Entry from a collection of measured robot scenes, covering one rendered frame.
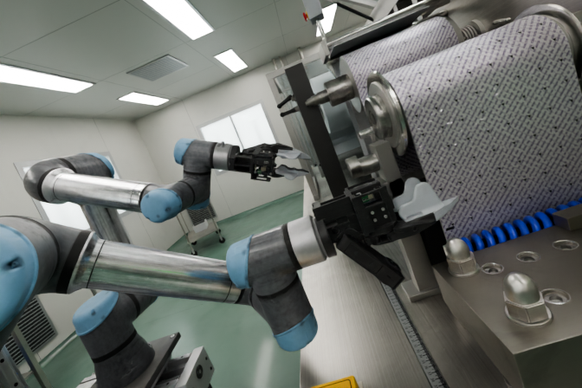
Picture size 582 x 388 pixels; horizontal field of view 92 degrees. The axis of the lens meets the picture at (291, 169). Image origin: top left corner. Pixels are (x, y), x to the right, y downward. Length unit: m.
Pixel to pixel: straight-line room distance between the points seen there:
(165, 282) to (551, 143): 0.63
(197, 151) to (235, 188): 5.56
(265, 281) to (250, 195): 5.85
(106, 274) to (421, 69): 0.57
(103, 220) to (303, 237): 0.74
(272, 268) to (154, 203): 0.35
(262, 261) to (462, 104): 0.37
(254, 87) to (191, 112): 1.44
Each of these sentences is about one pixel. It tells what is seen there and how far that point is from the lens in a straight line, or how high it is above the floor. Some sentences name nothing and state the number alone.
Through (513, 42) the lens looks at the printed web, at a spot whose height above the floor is 1.28.
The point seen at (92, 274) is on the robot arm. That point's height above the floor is 1.19.
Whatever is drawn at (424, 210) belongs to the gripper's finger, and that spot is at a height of 1.10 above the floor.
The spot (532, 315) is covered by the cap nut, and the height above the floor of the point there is 1.04.
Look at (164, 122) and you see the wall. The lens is 6.71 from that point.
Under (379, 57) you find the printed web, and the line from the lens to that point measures 0.71.
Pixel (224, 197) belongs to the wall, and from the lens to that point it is 6.43.
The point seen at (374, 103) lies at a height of 1.27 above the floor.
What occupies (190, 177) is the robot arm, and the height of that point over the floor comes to 1.27.
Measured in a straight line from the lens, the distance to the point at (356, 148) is 1.49.
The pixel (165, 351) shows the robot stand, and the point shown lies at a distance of 1.06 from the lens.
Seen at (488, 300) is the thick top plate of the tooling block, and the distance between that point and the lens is 0.40.
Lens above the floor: 1.28
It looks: 7 degrees down
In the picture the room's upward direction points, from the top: 22 degrees counter-clockwise
